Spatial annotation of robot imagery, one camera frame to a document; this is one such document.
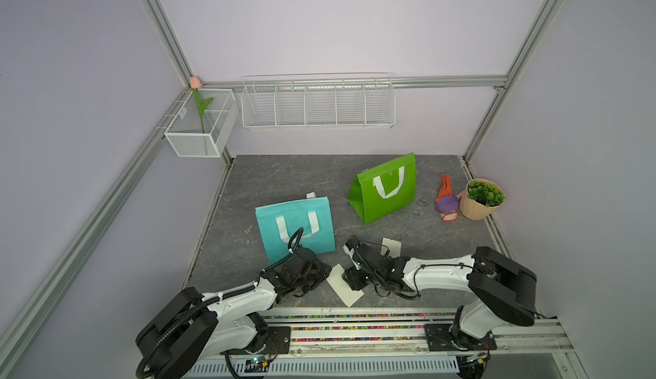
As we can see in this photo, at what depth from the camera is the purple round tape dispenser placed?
1041mm

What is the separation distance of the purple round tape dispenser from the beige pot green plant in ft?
0.16

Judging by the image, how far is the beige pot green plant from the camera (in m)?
0.91
